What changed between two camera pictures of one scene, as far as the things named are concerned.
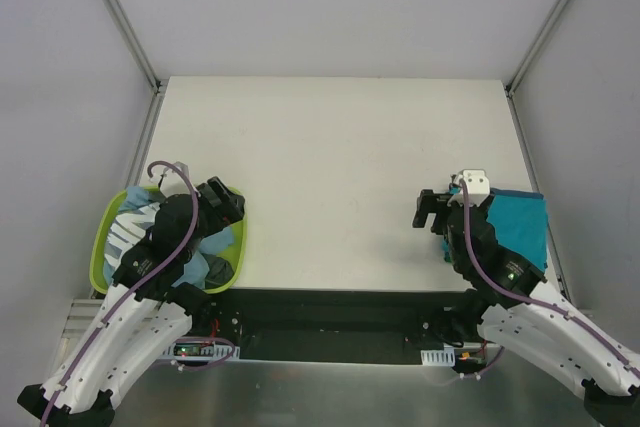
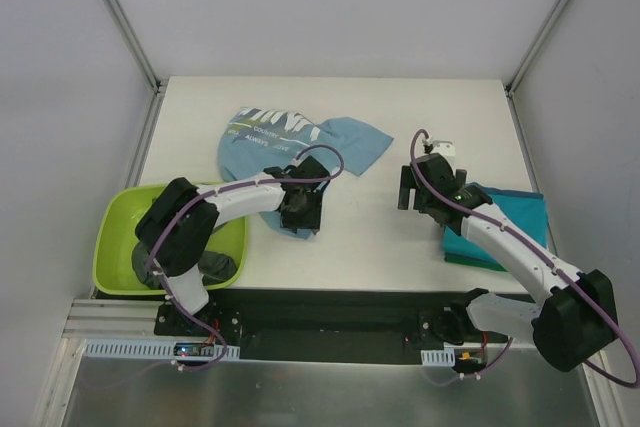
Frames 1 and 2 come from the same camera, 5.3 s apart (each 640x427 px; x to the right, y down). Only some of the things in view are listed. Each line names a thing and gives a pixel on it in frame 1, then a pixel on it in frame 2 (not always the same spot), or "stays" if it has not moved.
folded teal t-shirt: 520,221 stays
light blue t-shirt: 130,225 to 256,140
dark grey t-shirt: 220,270 stays
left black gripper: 225,198 to 304,217
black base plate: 340,325 stays
